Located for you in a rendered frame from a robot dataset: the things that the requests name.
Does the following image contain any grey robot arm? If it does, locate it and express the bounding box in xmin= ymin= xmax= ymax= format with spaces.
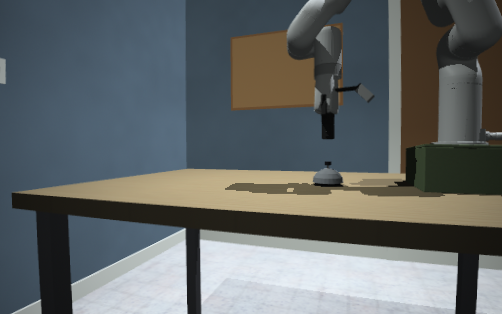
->
xmin=287 ymin=0 xmax=502 ymax=145

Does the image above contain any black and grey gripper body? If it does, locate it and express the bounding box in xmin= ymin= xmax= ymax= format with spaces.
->
xmin=314 ymin=73 xmax=342 ymax=115

